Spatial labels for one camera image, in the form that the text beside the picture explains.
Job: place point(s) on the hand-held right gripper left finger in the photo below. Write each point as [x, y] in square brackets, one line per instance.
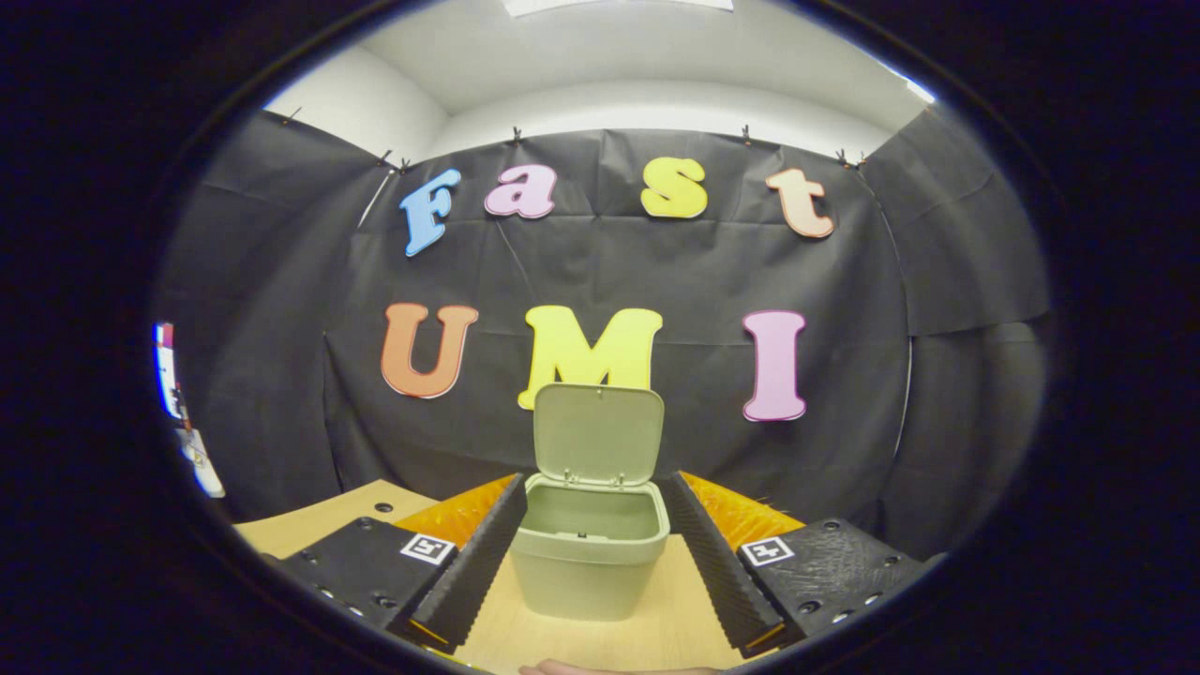
[478, 562]

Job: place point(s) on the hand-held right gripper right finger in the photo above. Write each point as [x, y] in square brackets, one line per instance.
[712, 562]

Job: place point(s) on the green desktop garbage bin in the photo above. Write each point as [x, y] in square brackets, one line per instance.
[581, 572]

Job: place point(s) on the wooden desktop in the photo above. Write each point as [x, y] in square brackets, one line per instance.
[656, 628]

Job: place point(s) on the black backdrop cloth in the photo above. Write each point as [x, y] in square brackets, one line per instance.
[703, 281]

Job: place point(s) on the white side table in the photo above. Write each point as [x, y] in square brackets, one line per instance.
[202, 469]

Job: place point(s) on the computer monitor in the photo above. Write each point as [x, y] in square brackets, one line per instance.
[167, 370]

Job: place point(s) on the white ceiling light panel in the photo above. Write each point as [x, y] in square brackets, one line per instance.
[619, 6]

